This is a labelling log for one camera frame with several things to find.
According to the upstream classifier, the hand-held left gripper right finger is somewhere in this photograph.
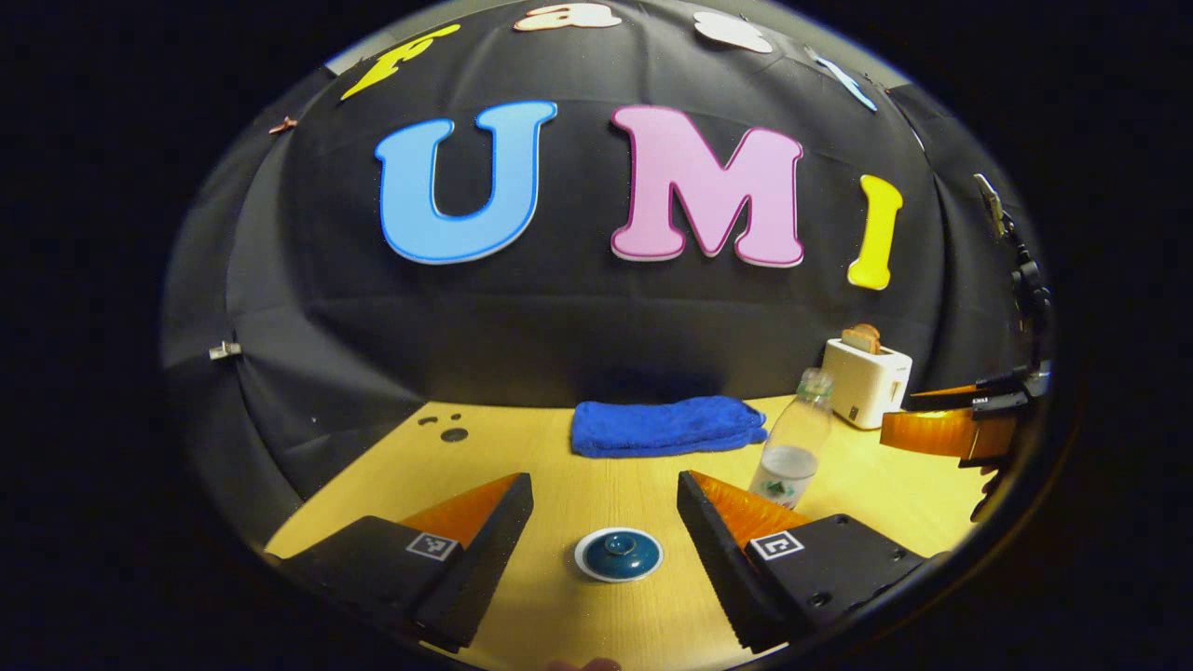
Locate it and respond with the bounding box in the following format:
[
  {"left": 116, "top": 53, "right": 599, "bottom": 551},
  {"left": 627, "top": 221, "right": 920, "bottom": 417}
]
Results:
[{"left": 676, "top": 470, "right": 928, "bottom": 653}]

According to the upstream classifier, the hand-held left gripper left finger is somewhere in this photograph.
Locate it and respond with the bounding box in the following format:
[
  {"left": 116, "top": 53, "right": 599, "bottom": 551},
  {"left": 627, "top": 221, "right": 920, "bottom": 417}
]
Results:
[{"left": 266, "top": 472, "right": 535, "bottom": 653}]

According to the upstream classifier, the teal teacup lid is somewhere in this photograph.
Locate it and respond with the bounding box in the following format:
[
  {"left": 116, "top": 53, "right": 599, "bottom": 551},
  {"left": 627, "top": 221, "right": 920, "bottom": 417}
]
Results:
[{"left": 574, "top": 527, "right": 665, "bottom": 583}]

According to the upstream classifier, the clear plastic water bottle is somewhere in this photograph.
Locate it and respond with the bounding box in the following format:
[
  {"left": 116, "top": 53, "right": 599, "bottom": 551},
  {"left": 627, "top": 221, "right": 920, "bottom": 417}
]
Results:
[{"left": 747, "top": 368, "right": 835, "bottom": 510}]

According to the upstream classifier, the white toy toaster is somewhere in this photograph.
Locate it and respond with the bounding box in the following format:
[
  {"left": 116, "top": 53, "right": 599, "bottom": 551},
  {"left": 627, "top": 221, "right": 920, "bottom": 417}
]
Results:
[{"left": 822, "top": 337, "right": 914, "bottom": 430}]

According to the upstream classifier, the black clamp stand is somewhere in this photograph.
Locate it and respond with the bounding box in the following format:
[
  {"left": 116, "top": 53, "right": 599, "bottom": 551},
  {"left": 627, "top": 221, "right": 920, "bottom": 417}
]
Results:
[{"left": 972, "top": 172, "right": 1054, "bottom": 364}]

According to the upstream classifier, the blue folded towel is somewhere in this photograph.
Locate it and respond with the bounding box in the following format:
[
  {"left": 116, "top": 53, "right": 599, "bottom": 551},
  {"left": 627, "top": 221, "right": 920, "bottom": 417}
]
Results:
[{"left": 570, "top": 396, "right": 770, "bottom": 459}]

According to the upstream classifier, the black backdrop cloth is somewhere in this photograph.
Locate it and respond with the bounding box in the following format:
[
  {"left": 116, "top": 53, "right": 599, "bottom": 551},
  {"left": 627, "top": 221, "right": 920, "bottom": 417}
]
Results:
[{"left": 160, "top": 0, "right": 1049, "bottom": 551}]

